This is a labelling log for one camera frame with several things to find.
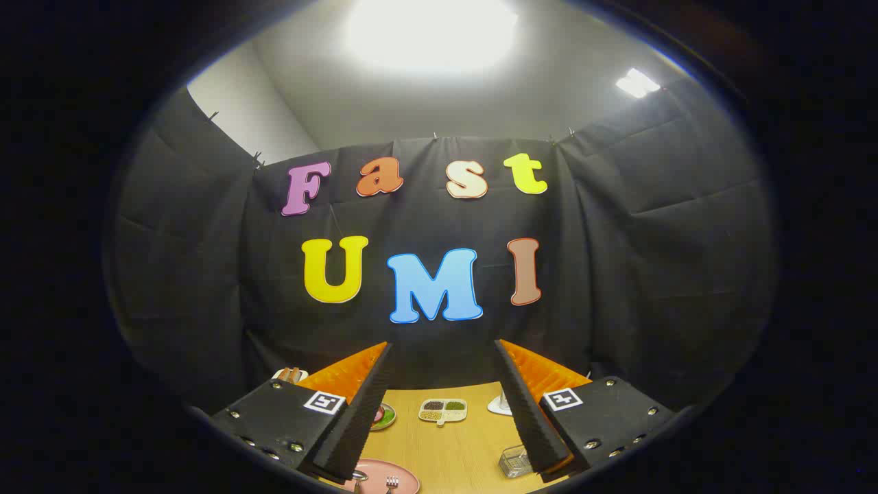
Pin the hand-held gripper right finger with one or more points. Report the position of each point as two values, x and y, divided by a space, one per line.
531 418

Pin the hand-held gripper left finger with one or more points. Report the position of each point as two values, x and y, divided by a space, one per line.
357 418

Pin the metal spoon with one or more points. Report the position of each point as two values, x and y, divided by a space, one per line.
359 475

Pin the metal fork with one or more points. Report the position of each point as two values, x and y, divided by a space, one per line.
392 483

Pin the plate of meat and vegetables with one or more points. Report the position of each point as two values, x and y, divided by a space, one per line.
385 417

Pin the white square coaster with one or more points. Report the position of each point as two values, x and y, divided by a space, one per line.
495 409

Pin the cream toaster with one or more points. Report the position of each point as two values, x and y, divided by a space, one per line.
304 376

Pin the pink plate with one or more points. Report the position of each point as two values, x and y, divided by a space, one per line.
405 477

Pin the toast slice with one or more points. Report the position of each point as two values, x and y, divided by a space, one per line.
289 374

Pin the white divided dish of beans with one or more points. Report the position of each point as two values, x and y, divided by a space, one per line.
443 410

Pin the black backdrop cloth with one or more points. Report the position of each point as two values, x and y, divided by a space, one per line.
617 274

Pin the small ceiling light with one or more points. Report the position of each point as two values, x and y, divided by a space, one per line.
637 83

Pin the large ceiling light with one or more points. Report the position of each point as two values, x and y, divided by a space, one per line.
432 31

